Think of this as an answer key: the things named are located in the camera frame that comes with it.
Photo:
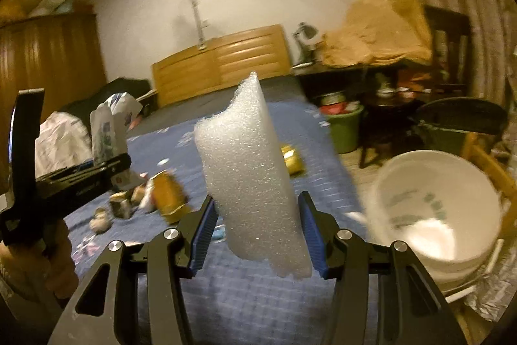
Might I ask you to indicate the blue checked star blanket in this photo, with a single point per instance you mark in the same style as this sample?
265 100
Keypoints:
250 308

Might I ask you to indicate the white crumpled cloth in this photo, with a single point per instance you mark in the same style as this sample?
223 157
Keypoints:
60 143

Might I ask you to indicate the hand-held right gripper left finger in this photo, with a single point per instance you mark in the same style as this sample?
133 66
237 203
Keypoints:
202 236

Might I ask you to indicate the pale plastic bag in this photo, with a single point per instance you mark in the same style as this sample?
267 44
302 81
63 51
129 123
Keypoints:
50 5

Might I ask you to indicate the black cloth pile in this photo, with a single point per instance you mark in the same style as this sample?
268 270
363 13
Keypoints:
101 90

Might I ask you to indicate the dark grey bed sheet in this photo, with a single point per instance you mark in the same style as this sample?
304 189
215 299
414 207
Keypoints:
194 108

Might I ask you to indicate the silver foil sheet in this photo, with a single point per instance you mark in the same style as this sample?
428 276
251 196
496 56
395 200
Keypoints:
490 288

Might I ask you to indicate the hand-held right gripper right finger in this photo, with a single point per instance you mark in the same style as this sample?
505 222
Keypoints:
313 236

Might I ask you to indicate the white plastic bucket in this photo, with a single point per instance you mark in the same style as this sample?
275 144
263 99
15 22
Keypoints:
428 248

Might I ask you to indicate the black lidded bin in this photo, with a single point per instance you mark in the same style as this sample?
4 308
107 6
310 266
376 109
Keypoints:
460 114

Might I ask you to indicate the dark wooden chair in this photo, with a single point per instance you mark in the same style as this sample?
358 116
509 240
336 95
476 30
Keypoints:
448 46

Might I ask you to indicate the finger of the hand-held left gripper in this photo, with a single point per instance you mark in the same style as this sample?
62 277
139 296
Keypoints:
87 179

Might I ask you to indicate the yellow shiny packet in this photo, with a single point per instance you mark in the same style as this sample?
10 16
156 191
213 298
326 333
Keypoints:
293 161

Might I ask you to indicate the white wall conduit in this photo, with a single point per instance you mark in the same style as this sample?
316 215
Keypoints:
196 13

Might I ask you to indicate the white foam sheet piece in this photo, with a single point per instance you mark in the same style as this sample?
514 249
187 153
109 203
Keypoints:
246 175

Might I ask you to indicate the brown wooden wardrobe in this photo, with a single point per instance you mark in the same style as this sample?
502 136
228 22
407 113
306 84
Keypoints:
52 66

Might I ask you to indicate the person's left hand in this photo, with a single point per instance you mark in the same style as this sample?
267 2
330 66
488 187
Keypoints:
52 268

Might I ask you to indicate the green plastic bin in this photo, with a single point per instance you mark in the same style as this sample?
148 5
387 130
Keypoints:
347 130

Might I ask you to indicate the white crumpled wrapper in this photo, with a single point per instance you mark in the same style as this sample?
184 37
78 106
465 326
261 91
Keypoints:
141 197

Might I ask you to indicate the black desk lamp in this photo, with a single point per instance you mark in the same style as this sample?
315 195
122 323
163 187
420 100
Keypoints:
303 40

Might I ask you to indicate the printed plastic bag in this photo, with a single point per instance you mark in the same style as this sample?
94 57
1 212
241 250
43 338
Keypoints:
127 106

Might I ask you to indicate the brown cardboard box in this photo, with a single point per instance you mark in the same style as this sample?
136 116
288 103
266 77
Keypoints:
169 195

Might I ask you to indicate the white printed packet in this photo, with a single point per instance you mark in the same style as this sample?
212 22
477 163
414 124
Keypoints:
106 135

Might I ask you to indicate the wooden slatted headboard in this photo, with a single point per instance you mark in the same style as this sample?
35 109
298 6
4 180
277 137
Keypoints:
226 62

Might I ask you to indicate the dark wooden desk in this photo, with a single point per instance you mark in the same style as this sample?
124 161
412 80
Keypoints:
335 76

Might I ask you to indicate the dark round side table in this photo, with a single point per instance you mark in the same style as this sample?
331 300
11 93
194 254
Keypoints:
387 114

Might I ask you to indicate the yellow wooden chair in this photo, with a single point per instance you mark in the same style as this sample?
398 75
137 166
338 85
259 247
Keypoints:
490 171

